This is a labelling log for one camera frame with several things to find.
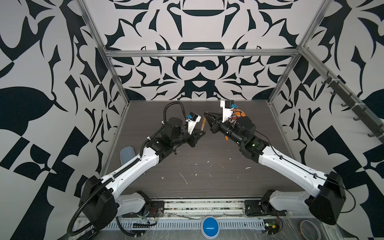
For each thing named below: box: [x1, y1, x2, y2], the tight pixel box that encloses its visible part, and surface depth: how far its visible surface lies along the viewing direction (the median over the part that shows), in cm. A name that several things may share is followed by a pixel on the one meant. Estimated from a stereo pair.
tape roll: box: [298, 219, 322, 240], surface depth 70 cm
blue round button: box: [200, 215, 220, 240], surface depth 70 cm
